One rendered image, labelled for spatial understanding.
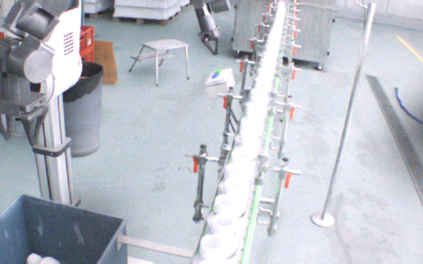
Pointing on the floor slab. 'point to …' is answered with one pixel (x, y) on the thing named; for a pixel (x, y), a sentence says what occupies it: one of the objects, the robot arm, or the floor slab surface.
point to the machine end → (308, 21)
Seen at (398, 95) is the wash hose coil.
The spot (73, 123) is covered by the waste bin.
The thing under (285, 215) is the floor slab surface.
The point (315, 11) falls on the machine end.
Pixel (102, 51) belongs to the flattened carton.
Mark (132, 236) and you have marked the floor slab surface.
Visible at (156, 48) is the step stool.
